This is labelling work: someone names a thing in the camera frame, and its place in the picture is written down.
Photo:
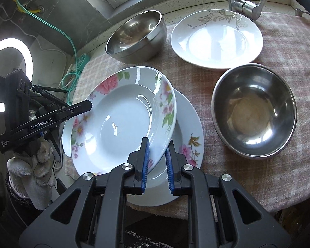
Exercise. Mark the pink floral deep plate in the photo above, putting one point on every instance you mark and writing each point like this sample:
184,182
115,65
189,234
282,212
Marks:
118,113

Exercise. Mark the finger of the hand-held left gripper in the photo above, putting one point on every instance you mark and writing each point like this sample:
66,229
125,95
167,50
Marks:
76,108

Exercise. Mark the black tripod stand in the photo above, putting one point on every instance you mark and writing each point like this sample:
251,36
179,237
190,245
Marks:
51,89

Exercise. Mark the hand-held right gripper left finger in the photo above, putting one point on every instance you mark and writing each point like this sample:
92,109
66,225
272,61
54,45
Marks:
144,169

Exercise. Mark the person's left hand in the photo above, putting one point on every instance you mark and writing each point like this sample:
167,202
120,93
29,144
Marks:
28,168

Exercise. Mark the chrome faucet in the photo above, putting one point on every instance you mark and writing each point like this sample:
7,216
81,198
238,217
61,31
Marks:
244,6

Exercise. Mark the stainless steel bowl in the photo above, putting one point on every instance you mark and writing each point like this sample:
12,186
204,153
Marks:
250,108
134,31

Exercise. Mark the small metal sink fitting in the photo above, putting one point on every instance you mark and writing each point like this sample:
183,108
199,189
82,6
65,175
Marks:
302,12

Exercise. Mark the white plate grey leaf print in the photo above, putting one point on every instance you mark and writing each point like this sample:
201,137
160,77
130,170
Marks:
214,41

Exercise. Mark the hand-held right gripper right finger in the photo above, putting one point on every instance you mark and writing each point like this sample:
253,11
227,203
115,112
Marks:
170,171

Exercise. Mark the pink checked cloth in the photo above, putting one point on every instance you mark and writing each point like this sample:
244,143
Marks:
287,46

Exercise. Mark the floral plate with brown leaves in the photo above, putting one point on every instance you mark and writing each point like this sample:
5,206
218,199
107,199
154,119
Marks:
188,124

